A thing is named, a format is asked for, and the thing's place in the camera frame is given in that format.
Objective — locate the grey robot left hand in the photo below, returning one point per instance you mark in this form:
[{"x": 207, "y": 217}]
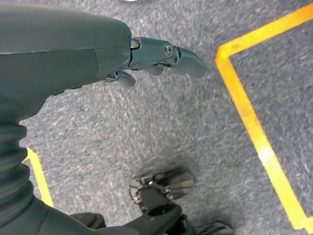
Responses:
[{"x": 48, "y": 48}]

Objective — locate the black robot foot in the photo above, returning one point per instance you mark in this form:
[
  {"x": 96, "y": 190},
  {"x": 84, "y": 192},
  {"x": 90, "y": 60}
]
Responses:
[{"x": 158, "y": 207}]

